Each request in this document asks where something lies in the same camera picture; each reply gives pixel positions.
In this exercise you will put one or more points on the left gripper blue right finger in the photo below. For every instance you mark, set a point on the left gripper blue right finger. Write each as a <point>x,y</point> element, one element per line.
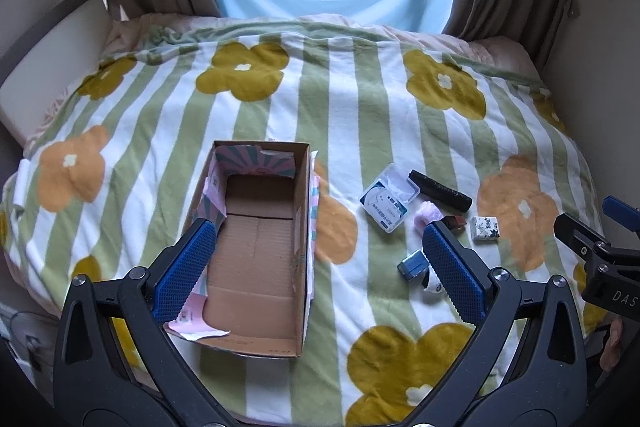
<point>460,270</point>

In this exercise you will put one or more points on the blue small carton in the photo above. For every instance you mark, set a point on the blue small carton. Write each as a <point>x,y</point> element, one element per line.
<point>413,265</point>

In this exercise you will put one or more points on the open cardboard box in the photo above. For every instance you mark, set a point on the open cardboard box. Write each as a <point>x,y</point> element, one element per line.
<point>254,296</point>

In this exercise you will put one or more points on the black bag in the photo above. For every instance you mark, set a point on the black bag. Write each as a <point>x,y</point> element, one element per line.
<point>440,192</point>

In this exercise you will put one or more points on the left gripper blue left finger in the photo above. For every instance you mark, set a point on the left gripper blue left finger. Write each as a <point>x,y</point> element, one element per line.
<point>175,271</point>

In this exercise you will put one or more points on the person's right hand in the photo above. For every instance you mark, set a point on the person's right hand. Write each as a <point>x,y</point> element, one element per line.
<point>612,348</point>

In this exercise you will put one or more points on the dental floss labelled box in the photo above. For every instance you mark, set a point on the dental floss labelled box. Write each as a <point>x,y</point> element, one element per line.
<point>383,207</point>

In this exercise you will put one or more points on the white headboard cushion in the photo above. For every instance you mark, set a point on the white headboard cushion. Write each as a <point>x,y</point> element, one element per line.
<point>65,45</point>

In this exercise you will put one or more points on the floral striped blanket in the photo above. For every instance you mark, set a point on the floral striped blanket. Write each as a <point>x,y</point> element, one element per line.
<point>110,174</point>

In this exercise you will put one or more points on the small white floral box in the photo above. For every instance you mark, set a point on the small white floral box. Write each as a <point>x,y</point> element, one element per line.
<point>484,228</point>

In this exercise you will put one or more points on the clear floss pick box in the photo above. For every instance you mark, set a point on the clear floss pick box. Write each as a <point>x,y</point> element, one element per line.
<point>398,182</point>

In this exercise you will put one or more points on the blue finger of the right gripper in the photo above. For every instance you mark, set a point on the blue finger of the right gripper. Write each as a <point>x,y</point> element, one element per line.
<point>623,214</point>
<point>576,235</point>

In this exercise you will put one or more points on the red black lipstick tube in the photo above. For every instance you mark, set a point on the red black lipstick tube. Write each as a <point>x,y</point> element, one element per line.
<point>454,223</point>

